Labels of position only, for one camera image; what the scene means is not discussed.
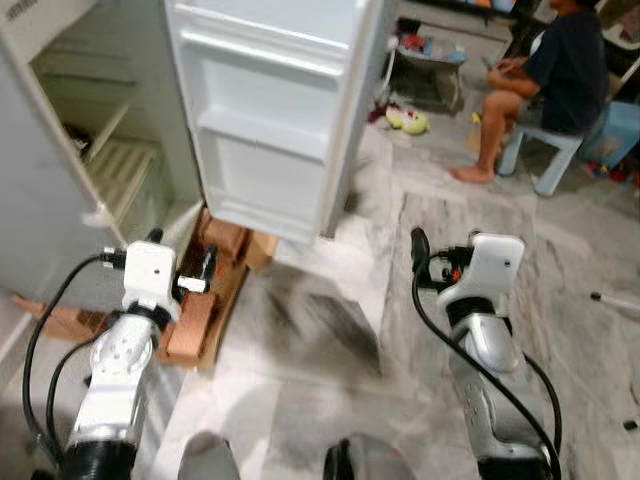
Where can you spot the seated person in dark shirt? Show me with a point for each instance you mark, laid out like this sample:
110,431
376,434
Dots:
565,70

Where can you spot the white stick with black tip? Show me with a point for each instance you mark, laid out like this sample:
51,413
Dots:
615,301

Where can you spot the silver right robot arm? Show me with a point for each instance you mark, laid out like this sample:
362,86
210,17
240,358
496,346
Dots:
490,370

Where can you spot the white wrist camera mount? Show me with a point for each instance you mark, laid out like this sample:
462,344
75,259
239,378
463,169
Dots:
150,275
490,265

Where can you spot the dark item in fridge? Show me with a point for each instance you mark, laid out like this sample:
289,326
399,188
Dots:
78,142

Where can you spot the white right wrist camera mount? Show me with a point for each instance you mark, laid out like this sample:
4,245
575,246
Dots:
490,265

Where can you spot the blue plastic box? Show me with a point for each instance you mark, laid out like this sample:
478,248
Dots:
615,135

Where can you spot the grey right robot leg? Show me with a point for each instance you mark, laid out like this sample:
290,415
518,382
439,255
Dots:
370,462

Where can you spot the small table with toys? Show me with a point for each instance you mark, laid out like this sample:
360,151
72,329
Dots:
430,60

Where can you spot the yellow plush toy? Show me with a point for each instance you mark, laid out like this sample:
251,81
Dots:
410,120

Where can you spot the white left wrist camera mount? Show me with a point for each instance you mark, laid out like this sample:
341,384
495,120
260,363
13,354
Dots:
150,275

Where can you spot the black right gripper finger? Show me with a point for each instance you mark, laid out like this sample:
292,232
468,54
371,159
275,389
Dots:
420,258

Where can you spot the orange clay brick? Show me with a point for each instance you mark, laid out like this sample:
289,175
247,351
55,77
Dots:
190,325
60,320
225,238
262,250

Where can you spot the grey robot leg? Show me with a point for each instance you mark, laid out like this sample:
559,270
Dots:
370,462
208,460

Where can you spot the grey left robot leg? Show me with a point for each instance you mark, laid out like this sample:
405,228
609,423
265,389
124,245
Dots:
208,460

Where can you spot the white plastic chair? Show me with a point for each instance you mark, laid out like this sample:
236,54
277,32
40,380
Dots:
622,25

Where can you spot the light blue plastic stool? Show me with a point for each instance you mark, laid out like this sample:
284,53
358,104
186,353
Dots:
545,150

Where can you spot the white fridge cabinet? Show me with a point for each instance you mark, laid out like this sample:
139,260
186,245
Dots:
40,230

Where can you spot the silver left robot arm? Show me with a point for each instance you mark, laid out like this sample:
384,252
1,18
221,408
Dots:
120,380

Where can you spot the red floor toys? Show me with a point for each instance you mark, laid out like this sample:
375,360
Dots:
615,173

